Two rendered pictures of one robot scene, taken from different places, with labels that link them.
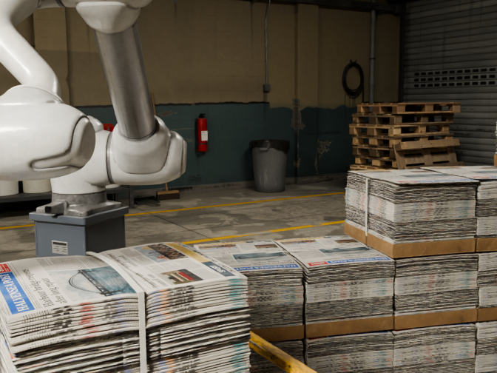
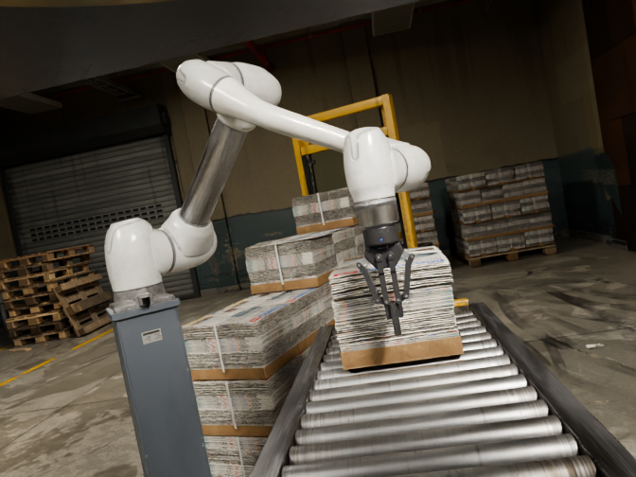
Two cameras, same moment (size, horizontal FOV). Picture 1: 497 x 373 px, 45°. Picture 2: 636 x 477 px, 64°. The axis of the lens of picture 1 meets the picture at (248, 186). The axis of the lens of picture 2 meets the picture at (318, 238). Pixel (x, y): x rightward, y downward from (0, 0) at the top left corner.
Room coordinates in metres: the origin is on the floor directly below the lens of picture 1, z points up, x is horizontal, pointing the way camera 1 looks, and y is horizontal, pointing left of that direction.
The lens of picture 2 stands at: (0.28, 1.41, 1.20)
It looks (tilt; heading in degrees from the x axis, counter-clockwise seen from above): 3 degrees down; 308
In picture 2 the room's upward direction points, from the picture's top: 10 degrees counter-clockwise
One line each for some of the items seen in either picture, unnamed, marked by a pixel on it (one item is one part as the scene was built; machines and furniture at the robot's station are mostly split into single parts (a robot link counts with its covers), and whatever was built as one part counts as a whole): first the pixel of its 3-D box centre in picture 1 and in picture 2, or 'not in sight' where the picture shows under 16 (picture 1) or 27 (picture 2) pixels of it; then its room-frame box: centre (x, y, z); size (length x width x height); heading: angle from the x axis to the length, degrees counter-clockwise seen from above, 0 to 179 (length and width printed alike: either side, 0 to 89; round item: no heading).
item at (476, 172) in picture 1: (481, 172); (309, 234); (2.10, -0.81, 1.06); 0.37 x 0.28 x 0.01; 11
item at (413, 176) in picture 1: (410, 175); (291, 240); (2.00, -0.54, 1.06); 0.37 x 0.29 x 0.01; 14
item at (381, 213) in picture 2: not in sight; (377, 214); (0.86, 0.47, 1.16); 0.09 x 0.09 x 0.06
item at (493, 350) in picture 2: not in sight; (408, 369); (0.91, 0.36, 0.77); 0.47 x 0.05 x 0.05; 31
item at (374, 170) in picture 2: not in sight; (371, 164); (0.86, 0.45, 1.27); 0.13 x 0.11 x 0.16; 90
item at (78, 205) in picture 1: (75, 201); (140, 295); (1.75, 0.51, 1.03); 0.22 x 0.18 x 0.06; 155
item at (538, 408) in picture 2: not in sight; (418, 429); (0.75, 0.64, 0.77); 0.47 x 0.05 x 0.05; 31
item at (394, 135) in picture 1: (404, 149); (54, 292); (8.54, -2.21, 0.65); 1.33 x 0.94 x 1.30; 125
